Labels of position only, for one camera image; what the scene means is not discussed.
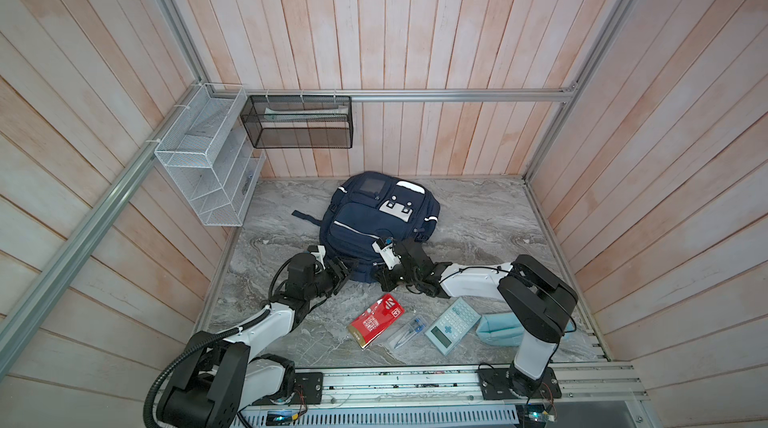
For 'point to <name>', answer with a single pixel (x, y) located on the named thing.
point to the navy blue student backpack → (370, 206)
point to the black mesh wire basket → (299, 121)
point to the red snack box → (376, 321)
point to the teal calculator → (451, 327)
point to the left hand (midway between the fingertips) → (356, 271)
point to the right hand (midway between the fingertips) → (371, 274)
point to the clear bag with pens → (405, 334)
